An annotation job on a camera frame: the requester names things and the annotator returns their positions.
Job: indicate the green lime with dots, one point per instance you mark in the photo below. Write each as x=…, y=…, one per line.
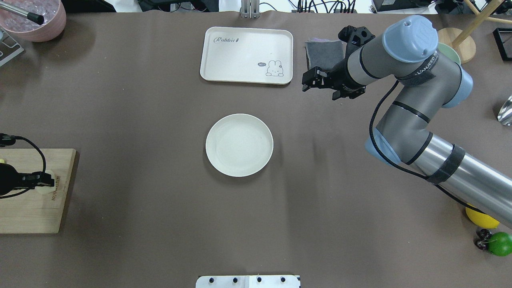
x=500, y=244

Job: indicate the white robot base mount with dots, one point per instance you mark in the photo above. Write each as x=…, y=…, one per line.
x=249, y=281

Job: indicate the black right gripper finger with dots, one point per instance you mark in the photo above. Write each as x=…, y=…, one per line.
x=315, y=77
x=316, y=88

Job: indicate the dark cherries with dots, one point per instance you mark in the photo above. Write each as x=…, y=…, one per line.
x=484, y=236

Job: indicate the mint green bowl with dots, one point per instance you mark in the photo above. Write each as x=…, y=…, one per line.
x=449, y=52

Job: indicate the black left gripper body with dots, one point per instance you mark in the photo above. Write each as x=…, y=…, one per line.
x=8, y=178

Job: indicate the cream rabbit tray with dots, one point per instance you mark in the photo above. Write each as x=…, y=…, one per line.
x=247, y=55

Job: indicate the yellow lemon lower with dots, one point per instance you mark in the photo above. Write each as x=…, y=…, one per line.
x=481, y=219

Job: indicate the cream round plate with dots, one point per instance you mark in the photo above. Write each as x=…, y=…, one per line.
x=239, y=145

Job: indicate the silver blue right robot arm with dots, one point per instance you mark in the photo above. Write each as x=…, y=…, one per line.
x=408, y=50

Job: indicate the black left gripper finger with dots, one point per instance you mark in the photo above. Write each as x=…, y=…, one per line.
x=40, y=183
x=37, y=176

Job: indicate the wooden cutting board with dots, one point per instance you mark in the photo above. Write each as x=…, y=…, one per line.
x=33, y=213

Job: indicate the metal ice scoop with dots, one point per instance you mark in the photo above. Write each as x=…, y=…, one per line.
x=504, y=116

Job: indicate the white steamed bun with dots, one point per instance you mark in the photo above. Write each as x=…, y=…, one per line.
x=48, y=189

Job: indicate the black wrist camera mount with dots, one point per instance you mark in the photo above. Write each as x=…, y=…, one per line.
x=355, y=38

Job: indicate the black handled metal utensil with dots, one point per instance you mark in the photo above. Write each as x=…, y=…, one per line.
x=33, y=17

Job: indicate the grey folded cloth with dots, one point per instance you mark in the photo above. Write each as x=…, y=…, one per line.
x=325, y=54

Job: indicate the wooden cup stand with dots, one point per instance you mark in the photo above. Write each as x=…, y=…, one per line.
x=460, y=40

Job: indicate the black mirror tray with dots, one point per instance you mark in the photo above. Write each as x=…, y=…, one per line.
x=503, y=39

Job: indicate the aluminium frame post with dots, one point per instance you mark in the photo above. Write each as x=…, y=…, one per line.
x=250, y=9

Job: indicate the pink bowl with ice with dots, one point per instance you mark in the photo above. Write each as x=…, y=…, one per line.
x=52, y=11

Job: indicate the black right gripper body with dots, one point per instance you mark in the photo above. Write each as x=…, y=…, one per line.
x=341, y=76

